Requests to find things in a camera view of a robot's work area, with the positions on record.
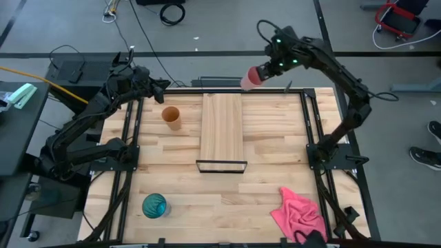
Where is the black side desk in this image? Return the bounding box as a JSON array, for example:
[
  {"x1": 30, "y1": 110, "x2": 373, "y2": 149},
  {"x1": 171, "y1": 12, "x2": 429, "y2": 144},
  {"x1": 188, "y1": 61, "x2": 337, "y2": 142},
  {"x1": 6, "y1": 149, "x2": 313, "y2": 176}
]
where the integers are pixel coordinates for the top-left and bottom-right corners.
[{"x1": 0, "y1": 81, "x2": 51, "y2": 248}]

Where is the orange plastic cup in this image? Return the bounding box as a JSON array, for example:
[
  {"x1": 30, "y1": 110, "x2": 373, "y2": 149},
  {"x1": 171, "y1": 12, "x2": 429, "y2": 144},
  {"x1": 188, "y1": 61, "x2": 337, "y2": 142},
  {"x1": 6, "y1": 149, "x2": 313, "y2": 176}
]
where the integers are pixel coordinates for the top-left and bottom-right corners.
[{"x1": 161, "y1": 105, "x2": 183, "y2": 132}]

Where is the red and black cart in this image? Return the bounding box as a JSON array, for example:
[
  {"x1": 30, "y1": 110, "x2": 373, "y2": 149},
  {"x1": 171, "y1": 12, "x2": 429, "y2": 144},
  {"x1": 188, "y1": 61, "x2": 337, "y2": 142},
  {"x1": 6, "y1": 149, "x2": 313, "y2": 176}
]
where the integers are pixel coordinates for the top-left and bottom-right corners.
[{"x1": 374, "y1": 0, "x2": 430, "y2": 39}]

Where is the pink plastic cup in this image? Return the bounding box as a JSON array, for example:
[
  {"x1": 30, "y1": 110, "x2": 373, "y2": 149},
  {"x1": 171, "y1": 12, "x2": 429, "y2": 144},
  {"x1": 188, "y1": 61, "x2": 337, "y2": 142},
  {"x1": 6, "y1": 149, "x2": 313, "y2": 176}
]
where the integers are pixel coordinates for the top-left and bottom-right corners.
[{"x1": 240, "y1": 65, "x2": 265, "y2": 92}]

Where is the mint green stapler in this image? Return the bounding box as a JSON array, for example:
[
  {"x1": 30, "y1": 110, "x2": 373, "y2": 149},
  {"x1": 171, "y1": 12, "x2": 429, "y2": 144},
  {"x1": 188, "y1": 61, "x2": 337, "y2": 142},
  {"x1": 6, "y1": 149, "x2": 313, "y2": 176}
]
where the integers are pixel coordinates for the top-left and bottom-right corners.
[{"x1": 7, "y1": 83, "x2": 38, "y2": 110}]

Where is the grey metal floor bracket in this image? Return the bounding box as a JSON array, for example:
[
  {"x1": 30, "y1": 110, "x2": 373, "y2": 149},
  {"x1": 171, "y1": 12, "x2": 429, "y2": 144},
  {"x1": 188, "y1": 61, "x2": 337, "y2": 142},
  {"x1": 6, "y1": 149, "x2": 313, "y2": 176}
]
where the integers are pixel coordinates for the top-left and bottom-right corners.
[{"x1": 390, "y1": 76, "x2": 441, "y2": 94}]

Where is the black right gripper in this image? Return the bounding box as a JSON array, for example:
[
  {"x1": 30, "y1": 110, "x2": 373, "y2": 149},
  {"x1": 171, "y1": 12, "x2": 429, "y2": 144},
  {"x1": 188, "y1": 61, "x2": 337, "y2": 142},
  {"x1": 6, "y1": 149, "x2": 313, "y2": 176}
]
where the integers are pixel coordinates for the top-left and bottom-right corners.
[{"x1": 256, "y1": 54, "x2": 289, "y2": 84}]

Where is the coiled black cable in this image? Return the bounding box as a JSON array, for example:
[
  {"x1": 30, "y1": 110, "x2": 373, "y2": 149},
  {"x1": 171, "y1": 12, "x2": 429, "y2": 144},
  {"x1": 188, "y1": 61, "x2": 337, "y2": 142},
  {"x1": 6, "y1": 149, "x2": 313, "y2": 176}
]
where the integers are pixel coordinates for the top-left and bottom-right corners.
[{"x1": 159, "y1": 3, "x2": 186, "y2": 27}]

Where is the black metal table frame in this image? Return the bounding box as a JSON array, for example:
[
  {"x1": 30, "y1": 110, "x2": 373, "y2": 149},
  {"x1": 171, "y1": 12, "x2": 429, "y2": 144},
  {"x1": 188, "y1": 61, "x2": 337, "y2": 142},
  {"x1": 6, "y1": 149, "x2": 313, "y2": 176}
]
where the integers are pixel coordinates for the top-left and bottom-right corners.
[{"x1": 82, "y1": 87, "x2": 372, "y2": 244}]

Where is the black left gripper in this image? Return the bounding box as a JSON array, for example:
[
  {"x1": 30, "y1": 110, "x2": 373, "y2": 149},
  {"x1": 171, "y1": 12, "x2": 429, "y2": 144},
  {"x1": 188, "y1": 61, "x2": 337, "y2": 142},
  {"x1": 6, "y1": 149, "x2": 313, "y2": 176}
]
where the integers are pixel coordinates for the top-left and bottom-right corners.
[{"x1": 134, "y1": 67, "x2": 172, "y2": 105}]

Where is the black computer case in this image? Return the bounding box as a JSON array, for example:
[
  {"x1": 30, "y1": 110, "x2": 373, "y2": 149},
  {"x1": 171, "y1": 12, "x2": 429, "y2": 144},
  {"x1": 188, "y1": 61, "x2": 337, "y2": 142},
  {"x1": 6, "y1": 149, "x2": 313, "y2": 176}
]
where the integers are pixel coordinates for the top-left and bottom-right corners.
[{"x1": 45, "y1": 51, "x2": 135, "y2": 114}]

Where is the white and yellow cable bundle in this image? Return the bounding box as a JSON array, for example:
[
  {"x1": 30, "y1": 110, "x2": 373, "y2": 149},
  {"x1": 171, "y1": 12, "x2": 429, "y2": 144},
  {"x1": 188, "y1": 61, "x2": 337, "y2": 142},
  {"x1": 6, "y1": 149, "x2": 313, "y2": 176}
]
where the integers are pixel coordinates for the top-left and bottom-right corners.
[{"x1": 101, "y1": 0, "x2": 122, "y2": 24}]

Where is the person's black shoe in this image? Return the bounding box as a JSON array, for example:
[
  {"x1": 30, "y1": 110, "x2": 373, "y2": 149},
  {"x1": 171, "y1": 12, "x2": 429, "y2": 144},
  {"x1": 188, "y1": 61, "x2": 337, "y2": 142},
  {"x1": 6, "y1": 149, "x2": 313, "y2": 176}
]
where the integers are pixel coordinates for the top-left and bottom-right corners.
[
  {"x1": 409, "y1": 146, "x2": 441, "y2": 172},
  {"x1": 427, "y1": 120, "x2": 441, "y2": 145}
]

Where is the pink cloth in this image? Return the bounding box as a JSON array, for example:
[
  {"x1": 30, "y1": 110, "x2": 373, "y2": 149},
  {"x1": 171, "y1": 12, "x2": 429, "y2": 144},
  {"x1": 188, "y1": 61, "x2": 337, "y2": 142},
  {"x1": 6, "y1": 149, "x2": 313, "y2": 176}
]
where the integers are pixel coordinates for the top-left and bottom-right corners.
[{"x1": 270, "y1": 187, "x2": 328, "y2": 244}]

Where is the wooden shelf with black bracket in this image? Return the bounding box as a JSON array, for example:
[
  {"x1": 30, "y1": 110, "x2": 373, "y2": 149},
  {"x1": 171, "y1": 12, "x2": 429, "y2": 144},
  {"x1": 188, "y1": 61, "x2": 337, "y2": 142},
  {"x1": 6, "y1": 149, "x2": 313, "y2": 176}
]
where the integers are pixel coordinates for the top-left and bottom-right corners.
[{"x1": 195, "y1": 92, "x2": 248, "y2": 174}]

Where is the teal ribbed glass cup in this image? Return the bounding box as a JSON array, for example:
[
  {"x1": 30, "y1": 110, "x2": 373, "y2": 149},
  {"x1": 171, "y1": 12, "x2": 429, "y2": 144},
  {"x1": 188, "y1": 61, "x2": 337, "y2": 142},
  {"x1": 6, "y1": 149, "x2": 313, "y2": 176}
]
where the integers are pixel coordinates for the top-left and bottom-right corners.
[{"x1": 142, "y1": 193, "x2": 172, "y2": 220}]

